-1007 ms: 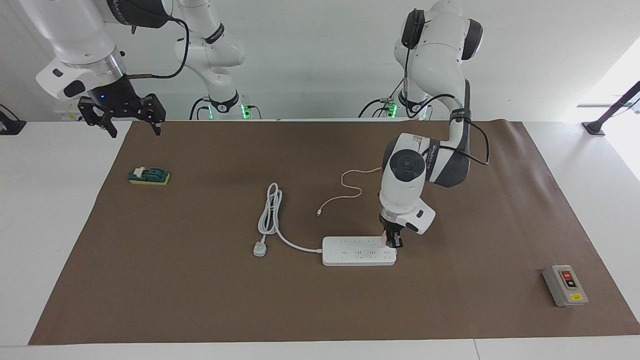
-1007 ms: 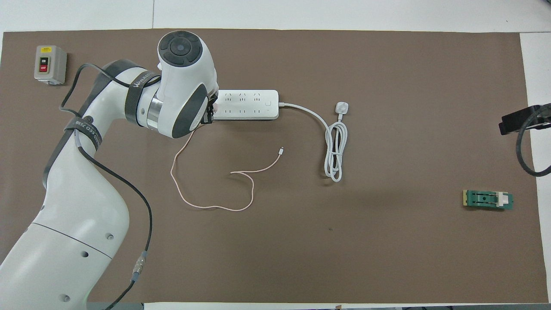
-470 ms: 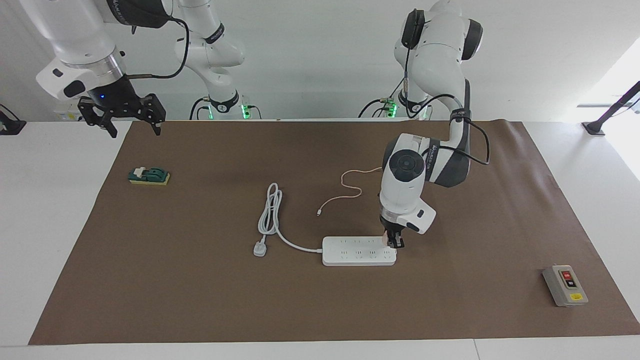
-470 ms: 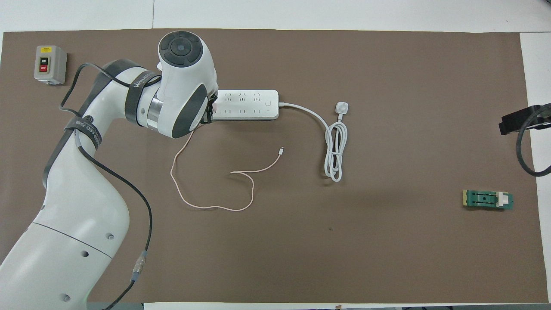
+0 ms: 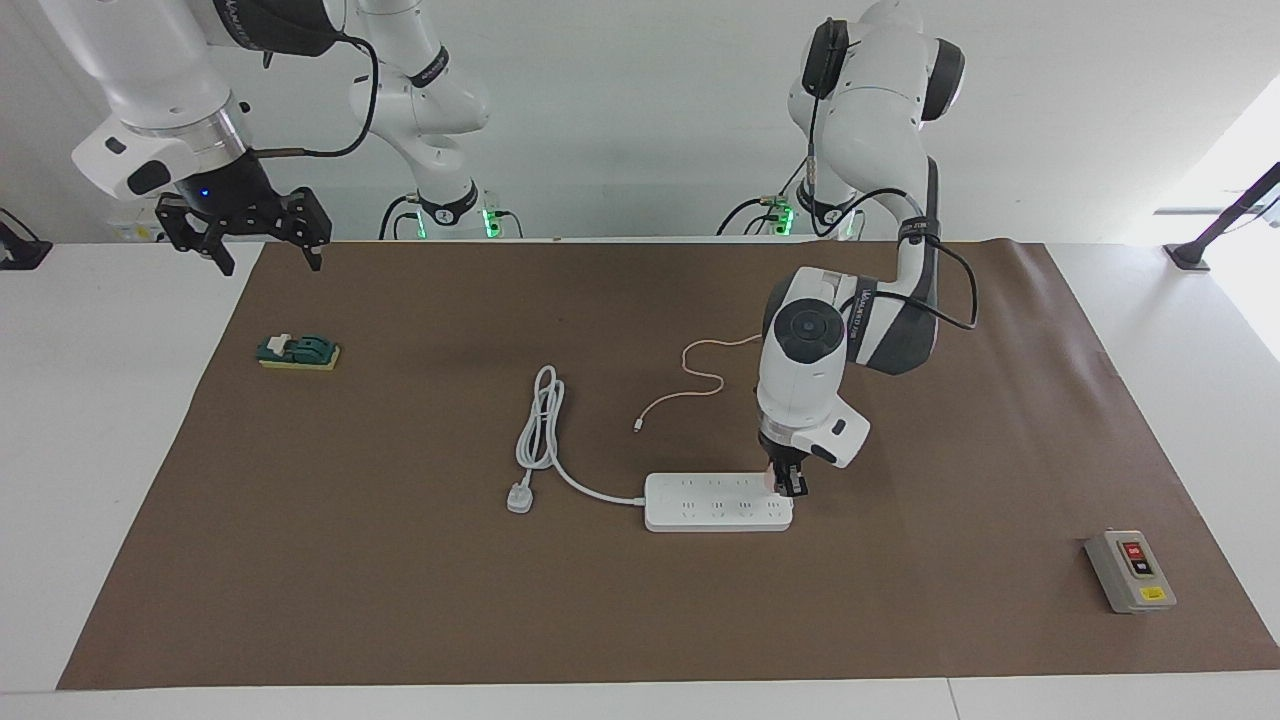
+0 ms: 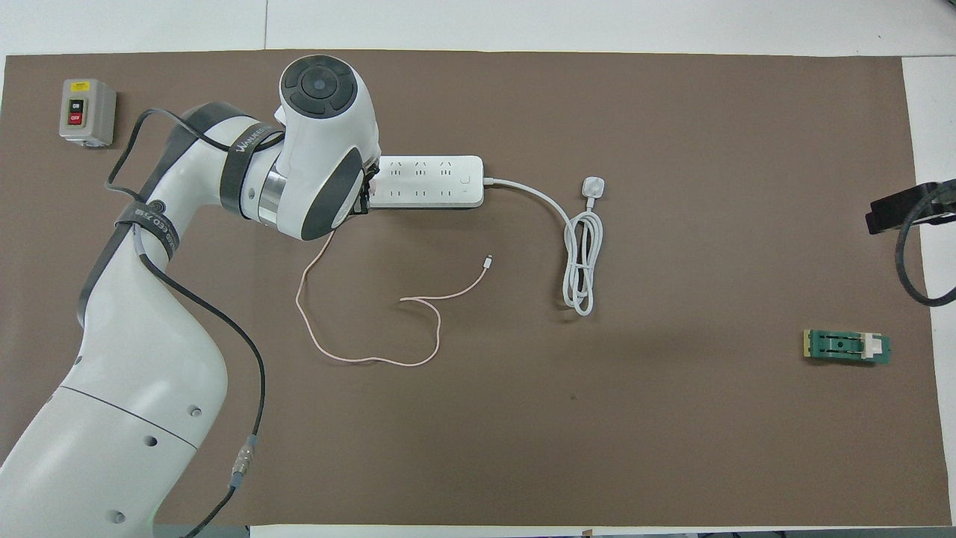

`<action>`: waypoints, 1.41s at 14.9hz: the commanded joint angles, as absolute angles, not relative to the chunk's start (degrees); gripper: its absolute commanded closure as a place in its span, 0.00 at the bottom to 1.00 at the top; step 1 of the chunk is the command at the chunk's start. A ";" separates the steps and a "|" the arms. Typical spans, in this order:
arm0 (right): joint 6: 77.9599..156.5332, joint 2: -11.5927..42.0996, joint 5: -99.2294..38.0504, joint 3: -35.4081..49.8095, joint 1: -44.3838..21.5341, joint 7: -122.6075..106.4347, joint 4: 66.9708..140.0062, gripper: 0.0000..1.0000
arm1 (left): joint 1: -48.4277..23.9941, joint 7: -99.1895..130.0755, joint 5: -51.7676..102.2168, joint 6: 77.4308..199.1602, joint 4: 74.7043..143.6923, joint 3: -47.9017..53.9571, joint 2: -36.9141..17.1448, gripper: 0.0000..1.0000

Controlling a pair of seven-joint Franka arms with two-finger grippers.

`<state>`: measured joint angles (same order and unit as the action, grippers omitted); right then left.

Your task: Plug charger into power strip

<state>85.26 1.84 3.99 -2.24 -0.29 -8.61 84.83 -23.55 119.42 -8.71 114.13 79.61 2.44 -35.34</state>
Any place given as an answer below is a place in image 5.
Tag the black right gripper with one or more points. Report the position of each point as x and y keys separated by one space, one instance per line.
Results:
x=245 y=205

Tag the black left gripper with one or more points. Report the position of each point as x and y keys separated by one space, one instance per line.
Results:
x=782 y=458

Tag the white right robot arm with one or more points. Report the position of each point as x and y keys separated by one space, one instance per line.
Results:
x=150 y=70

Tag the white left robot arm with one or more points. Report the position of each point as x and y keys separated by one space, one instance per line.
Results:
x=805 y=380

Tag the white power strip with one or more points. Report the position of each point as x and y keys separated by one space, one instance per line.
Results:
x=718 y=502

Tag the white box yellow labels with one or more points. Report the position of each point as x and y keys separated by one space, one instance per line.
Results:
x=135 y=232

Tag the brown paper mat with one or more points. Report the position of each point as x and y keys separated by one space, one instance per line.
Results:
x=640 y=600

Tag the grey push button box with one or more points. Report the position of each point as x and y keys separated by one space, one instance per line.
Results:
x=1130 y=575

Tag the green knife switch yellow base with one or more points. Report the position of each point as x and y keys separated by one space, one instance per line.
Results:
x=300 y=350

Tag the black clamp mount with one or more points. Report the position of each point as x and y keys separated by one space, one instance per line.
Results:
x=20 y=255

